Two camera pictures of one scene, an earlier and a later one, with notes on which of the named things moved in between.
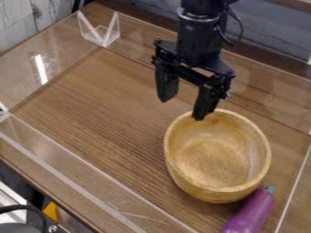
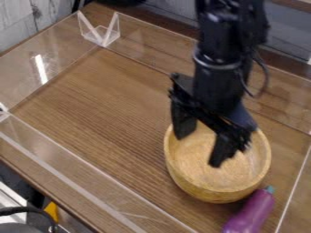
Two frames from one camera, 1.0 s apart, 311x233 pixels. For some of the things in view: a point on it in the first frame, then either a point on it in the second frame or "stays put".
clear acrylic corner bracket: (100, 35) stays put
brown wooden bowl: (216, 157) stays put
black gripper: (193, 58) to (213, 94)
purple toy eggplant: (251, 216) stays put
